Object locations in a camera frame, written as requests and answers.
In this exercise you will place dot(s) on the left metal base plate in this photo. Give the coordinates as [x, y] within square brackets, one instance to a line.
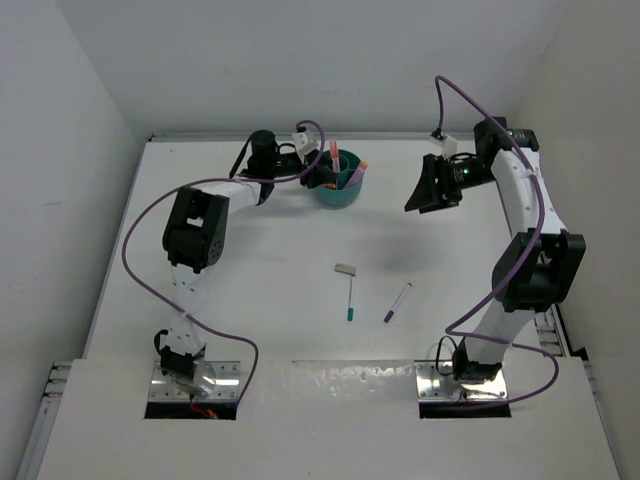
[212, 381]

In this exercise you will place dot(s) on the aluminium frame rail right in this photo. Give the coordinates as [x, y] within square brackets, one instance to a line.
[550, 340]

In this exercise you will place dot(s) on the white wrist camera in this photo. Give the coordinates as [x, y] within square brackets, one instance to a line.
[304, 141]
[448, 145]

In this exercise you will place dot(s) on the purple capped white pen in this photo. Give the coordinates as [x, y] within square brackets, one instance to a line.
[397, 302]

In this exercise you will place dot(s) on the teal capped white pen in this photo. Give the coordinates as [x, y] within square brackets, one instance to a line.
[350, 309]

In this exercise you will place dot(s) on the aluminium frame rail left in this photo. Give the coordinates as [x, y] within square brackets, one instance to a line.
[44, 422]

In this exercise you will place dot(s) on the teal round pen holder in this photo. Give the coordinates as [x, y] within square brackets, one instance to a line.
[341, 197]

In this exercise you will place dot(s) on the aluminium frame rail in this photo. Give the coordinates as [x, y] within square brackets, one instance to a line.
[44, 422]
[550, 340]

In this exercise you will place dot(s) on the metal base plate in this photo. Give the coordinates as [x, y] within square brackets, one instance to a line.
[434, 387]
[212, 381]

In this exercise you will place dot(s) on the small grey eraser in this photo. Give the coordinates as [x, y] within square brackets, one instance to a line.
[345, 269]

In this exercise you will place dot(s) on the pink highlighter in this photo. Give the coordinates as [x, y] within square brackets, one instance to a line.
[355, 178]

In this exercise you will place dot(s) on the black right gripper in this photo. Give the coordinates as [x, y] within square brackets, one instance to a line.
[431, 195]

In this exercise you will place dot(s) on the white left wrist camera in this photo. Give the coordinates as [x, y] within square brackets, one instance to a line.
[304, 141]

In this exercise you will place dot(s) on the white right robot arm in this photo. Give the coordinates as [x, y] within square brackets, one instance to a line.
[479, 356]

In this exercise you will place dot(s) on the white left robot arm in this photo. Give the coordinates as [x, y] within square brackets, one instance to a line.
[195, 233]

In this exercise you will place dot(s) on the pink pen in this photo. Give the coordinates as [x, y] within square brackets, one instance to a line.
[335, 158]
[332, 142]

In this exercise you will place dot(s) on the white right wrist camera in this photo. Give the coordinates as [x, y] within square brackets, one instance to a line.
[448, 145]

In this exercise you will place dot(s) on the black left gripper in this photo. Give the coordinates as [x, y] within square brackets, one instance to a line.
[318, 175]

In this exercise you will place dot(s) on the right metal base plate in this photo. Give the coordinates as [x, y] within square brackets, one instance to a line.
[434, 387]

